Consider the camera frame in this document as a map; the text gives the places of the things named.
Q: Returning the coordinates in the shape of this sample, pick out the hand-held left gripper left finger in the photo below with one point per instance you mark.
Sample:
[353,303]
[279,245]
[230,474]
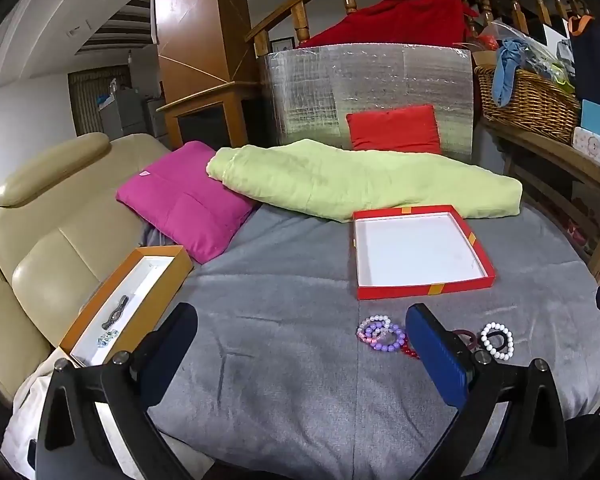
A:
[172,342]

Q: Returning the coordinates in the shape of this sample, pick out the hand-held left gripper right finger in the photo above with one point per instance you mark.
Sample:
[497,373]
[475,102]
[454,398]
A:
[432,355]

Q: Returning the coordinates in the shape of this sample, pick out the dark red bangle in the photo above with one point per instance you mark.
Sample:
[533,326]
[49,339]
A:
[472,336]

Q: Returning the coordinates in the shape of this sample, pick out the red shallow box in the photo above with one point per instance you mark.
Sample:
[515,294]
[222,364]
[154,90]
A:
[415,245]

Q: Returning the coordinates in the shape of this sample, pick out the small glass beads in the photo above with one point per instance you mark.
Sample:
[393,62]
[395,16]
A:
[107,337]

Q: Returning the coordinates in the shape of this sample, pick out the orange cardboard box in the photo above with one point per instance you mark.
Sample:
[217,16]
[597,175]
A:
[165,265]

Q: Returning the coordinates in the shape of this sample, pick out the grey blanket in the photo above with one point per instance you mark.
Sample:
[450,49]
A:
[290,360]

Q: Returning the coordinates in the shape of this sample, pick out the magenta pillow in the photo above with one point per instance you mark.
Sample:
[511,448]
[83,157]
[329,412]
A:
[185,200]

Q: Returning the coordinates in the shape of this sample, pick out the beige leather sofa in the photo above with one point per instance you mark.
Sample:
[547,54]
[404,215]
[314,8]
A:
[55,240]

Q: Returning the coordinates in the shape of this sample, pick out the white cloth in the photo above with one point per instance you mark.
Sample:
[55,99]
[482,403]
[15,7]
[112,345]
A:
[25,410]

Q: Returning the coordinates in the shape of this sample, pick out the light green blanket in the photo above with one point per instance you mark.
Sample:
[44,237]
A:
[355,180]

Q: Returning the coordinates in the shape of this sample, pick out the red cushion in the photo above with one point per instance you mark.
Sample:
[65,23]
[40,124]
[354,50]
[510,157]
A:
[395,127]

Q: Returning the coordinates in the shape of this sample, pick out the grey appliance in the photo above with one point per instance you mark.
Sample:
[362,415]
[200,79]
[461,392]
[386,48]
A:
[127,112]

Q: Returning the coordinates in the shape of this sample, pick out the wooden shelf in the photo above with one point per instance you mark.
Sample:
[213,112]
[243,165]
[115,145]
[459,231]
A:
[545,147]

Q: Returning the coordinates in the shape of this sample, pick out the white patterned box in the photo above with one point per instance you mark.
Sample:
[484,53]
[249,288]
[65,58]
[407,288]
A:
[590,146]

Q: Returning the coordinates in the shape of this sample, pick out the wicker basket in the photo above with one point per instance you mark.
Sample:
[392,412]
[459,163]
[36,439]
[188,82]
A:
[535,102]

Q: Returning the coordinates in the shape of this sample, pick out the silver foil insulation panel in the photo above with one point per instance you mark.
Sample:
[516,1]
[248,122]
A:
[305,90]

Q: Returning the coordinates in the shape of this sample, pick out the blue cloth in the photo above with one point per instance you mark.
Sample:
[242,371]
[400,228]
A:
[505,70]

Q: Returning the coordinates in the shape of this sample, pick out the wooden cabinet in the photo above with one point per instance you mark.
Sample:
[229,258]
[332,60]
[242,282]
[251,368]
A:
[195,35]

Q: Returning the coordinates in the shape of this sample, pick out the clear plastic bag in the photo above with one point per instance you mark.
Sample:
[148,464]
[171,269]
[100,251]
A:
[545,52]

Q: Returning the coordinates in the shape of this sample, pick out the navy garment orange collar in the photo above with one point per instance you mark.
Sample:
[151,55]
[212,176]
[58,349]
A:
[592,60]

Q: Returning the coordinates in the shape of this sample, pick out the large red cloth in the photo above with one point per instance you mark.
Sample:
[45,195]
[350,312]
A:
[405,20]

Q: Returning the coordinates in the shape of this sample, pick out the wooden railing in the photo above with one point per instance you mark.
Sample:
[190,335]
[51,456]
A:
[300,12]

